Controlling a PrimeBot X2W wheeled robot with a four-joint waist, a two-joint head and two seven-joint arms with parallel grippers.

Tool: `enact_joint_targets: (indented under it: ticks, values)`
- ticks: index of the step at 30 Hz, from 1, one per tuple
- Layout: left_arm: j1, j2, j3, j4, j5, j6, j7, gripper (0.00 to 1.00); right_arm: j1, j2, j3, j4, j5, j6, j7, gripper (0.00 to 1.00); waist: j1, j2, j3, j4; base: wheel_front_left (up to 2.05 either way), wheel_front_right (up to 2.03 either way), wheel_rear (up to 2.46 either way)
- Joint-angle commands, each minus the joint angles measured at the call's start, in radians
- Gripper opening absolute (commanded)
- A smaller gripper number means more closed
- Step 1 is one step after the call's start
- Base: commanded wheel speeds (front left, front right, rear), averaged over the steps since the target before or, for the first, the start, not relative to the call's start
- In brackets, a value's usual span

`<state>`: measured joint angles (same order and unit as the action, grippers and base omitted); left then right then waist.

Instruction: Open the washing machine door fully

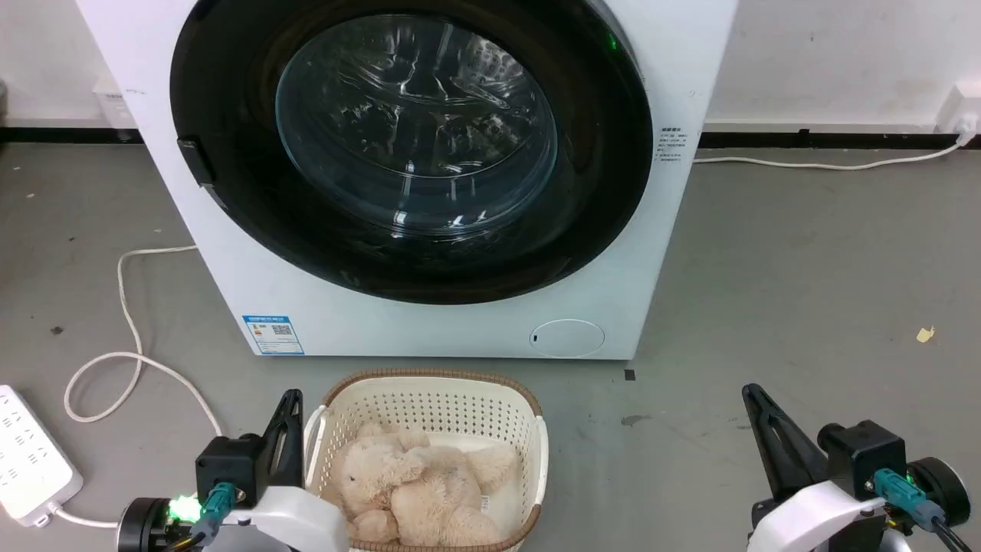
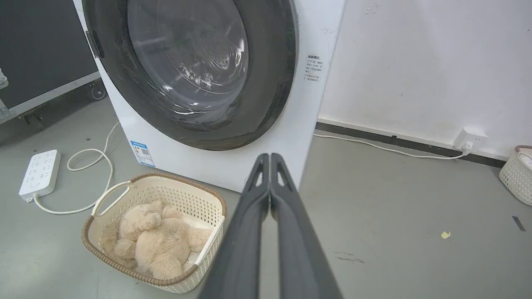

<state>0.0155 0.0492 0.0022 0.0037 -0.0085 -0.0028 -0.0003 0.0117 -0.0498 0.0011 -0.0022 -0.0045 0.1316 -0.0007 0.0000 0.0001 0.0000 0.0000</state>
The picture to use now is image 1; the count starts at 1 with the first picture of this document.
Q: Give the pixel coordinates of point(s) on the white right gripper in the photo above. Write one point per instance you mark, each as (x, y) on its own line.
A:
(820, 514)

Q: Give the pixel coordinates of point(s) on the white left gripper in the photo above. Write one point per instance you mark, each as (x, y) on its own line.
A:
(299, 521)

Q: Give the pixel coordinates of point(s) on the white front-load washing machine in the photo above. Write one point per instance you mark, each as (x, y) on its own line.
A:
(230, 284)

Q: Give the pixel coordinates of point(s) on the black round washer door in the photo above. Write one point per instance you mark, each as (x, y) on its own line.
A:
(582, 192)

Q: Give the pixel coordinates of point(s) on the blue energy label sticker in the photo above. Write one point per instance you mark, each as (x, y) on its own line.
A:
(273, 334)

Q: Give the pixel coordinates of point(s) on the cream perforated laundry basket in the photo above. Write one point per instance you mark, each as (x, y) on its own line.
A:
(429, 402)

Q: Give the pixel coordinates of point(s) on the beige plush teddy bear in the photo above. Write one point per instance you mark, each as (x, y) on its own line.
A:
(429, 491)

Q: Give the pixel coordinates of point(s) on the yellow paper scrap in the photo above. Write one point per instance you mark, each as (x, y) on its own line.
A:
(926, 333)

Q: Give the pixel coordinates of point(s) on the round white filter cover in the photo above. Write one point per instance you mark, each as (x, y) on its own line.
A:
(567, 338)

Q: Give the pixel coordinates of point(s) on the white power strip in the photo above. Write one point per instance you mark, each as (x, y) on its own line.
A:
(27, 456)

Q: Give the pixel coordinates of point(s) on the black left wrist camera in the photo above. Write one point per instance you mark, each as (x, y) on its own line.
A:
(228, 468)

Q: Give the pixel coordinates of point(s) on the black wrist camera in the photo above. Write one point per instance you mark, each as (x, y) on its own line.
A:
(228, 468)
(862, 452)

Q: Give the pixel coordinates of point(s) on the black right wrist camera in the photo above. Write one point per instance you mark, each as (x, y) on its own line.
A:
(862, 452)

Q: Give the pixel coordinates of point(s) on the white wall plug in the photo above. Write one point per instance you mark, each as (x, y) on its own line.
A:
(966, 126)

